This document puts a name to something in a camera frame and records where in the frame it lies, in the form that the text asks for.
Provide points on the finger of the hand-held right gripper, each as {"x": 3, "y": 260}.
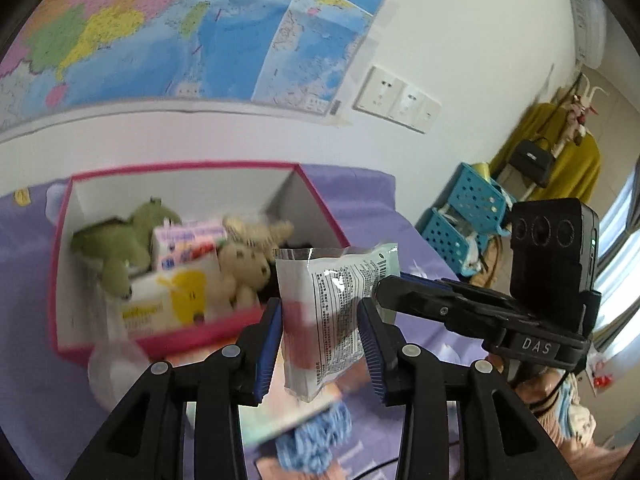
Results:
{"x": 430, "y": 305}
{"x": 435, "y": 283}

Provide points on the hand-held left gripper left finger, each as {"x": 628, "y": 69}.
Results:
{"x": 267, "y": 345}

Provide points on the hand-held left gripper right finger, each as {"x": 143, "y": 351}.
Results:
{"x": 372, "y": 350}

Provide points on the pink cardboard box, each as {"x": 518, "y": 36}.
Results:
{"x": 200, "y": 334}

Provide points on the white snack packet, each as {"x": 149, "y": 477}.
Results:
{"x": 325, "y": 300}

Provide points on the beige plush toy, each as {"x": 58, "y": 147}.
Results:
{"x": 245, "y": 265}

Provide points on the yellow and white tissue pack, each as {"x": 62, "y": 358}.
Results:
{"x": 170, "y": 300}

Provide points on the pink and white tissue pack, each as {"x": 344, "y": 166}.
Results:
{"x": 187, "y": 245}

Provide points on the green plush toy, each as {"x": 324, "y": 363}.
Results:
{"x": 125, "y": 240}

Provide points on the blue perforated plastic basket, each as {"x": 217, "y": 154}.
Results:
{"x": 480, "y": 200}
{"x": 447, "y": 240}

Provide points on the window curtain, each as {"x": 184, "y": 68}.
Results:
{"x": 617, "y": 260}

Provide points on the mustard yellow coat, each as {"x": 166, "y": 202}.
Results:
{"x": 575, "y": 170}

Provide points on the black handbag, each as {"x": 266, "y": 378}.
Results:
{"x": 532, "y": 160}

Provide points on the purple floral bedsheet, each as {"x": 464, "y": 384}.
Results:
{"x": 370, "y": 200}

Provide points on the blue chenille cloth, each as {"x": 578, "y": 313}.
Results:
{"x": 315, "y": 440}

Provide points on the white coat rack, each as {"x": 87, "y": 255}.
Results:
{"x": 582, "y": 105}

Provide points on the clear plastic cup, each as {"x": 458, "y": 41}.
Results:
{"x": 117, "y": 367}

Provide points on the light blue cloth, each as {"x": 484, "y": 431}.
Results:
{"x": 575, "y": 410}

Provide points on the peach blanket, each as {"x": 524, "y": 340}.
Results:
{"x": 610, "y": 460}

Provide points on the white air conditioner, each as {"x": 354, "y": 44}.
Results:
{"x": 587, "y": 20}

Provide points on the white wall socket panel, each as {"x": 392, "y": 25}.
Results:
{"x": 430, "y": 116}
{"x": 377, "y": 89}
{"x": 409, "y": 105}

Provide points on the colourful wall map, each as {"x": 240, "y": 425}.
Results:
{"x": 175, "y": 25}

